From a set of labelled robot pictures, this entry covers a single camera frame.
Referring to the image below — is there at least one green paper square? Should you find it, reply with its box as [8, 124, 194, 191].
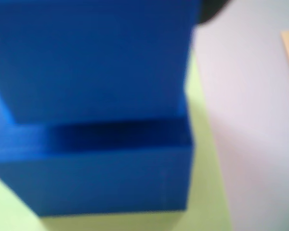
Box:
[0, 54, 235, 231]

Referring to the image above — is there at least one large blue cube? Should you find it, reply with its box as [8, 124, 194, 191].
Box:
[0, 83, 196, 218]

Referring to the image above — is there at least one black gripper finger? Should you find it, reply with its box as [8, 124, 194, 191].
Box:
[197, 0, 230, 25]

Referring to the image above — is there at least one medium blue cube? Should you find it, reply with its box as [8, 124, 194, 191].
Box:
[0, 0, 201, 126]

